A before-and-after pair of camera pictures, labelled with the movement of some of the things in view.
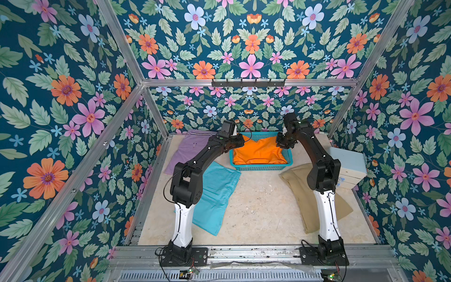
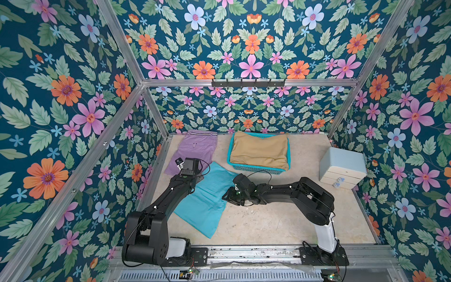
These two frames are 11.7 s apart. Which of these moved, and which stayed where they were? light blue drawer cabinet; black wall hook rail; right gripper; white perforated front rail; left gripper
Moved: right gripper; left gripper
Stayed: white perforated front rail; light blue drawer cabinet; black wall hook rail
